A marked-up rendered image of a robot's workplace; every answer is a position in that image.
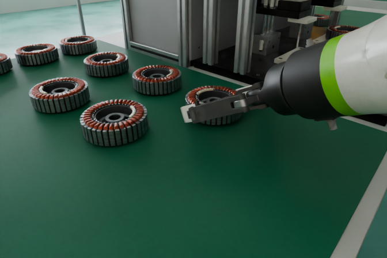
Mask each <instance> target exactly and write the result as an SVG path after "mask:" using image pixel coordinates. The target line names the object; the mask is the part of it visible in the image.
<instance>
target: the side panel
mask: <svg viewBox="0 0 387 258"><path fill-rule="evenodd" d="M120 8H121V14H122V23H123V33H124V42H125V48H126V49H129V50H132V51H135V52H138V53H141V54H145V55H148V56H151V57H154V58H157V59H160V60H164V61H166V62H169V63H173V64H176V65H179V66H183V67H185V68H188V67H189V66H193V60H189V44H188V0H120Z"/></svg>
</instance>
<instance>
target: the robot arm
mask: <svg viewBox="0 0 387 258"><path fill-rule="evenodd" d="M306 41H307V42H306V44H307V45H306V48H303V49H300V50H297V51H295V52H293V53H292V54H291V55H290V56H289V57H288V59H287V60H286V61H285V62H282V63H278V64H275V65H273V66H272V67H271V68H270V69H269V70H268V72H267V73H266V75H265V79H264V82H263V81H261V82H258V83H255V84H253V85H250V86H246V87H243V88H239V89H236V93H235V94H234V95H231V96H227V97H224V98H220V99H217V100H214V101H210V102H207V103H203V102H199V100H197V101H194V104H191V105H187V106H183V107H181V108H180V109H181V112H182V115H183V118H184V122H185V123H189V122H192V123H193V124H196V123H198V122H203V121H206V120H210V119H215V118H218V117H223V116H227V115H232V114H235V113H241V112H244V113H245V112H248V111H250V110H253V109H264V108H268V107H271V108H272V109H273V110H274V111H275V112H276V113H278V114H280V115H285V116H288V115H300V116H301V117H303V118H305V119H314V121H317V122H319V121H322V120H325V121H326V122H327V123H328V126H329V130H336V129H337V125H336V118H338V117H342V116H354V115H367V114H376V113H387V15H385V16H383V17H381V18H379V19H378V20H376V21H374V22H372V23H370V24H368V25H365V26H363V27H361V28H359V29H356V30H354V31H351V32H348V33H345V34H343V35H340V36H337V37H334V38H331V39H329V40H326V41H322V42H320V43H317V44H316V43H313V40H312V38H311V39H307V40H306ZM249 104H250V105H252V106H250V107H249V106H248V105H249Z"/></svg>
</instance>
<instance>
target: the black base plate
mask: <svg viewBox="0 0 387 258"><path fill-rule="evenodd" d="M326 31H327V28H324V27H319V26H313V29H312V34H311V36H309V37H306V38H304V39H300V40H299V45H298V47H302V48H306V45H307V44H306V42H307V41H306V40H307V39H311V38H312V40H314V39H316V38H318V37H320V36H322V35H324V34H326ZM276 32H281V34H280V42H279V49H278V51H275V52H273V53H271V54H269V55H267V56H264V55H259V54H255V53H252V57H251V69H250V72H249V73H246V74H245V75H241V74H240V73H234V56H235V47H236V46H235V45H234V46H232V47H229V48H226V49H224V50H220V51H218V63H216V64H215V63H214V64H213V65H212V66H210V65H208V63H206V64H204V63H203V57H201V58H198V59H195V60H194V67H195V68H197V69H201V70H204V71H208V72H211V73H214V74H218V75H221V76H223V77H227V78H230V79H234V80H236V81H240V82H243V83H246V84H249V85H253V84H255V83H258V82H261V81H263V82H264V79H265V75H266V73H267V72H268V70H269V69H270V68H271V67H272V66H273V65H276V64H277V63H274V59H275V58H277V57H279V56H281V55H283V54H285V53H287V52H289V51H291V50H293V49H295V45H296V41H297V39H296V38H292V37H289V32H290V26H287V27H285V28H282V29H279V30H277V31H276ZM352 117H355V118H358V119H362V120H365V121H367V122H371V123H374V124H378V125H381V126H384V127H385V126H386V124H387V113H376V114H367V115H354V116H352Z"/></svg>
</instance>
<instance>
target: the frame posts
mask: <svg viewBox="0 0 387 258"><path fill-rule="evenodd" d="M343 4H344V0H342V2H341V5H343ZM220 5H221V0H204V6H203V63H204V64H206V63H208V65H210V66H212V65H213V64H214V63H215V64H216V63H218V46H219V19H220ZM256 6H257V0H238V16H237V32H236V47H235V56H234V73H240V74H241V75H245V74H246V73H249V72H250V69H251V57H252V46H253V35H254V28H255V17H256ZM310 8H311V11H310V16H314V12H315V8H316V6H313V5H311V6H310ZM341 13H342V12H337V11H333V15H332V19H331V24H330V26H334V25H338V24H339V21H340V16H341Z"/></svg>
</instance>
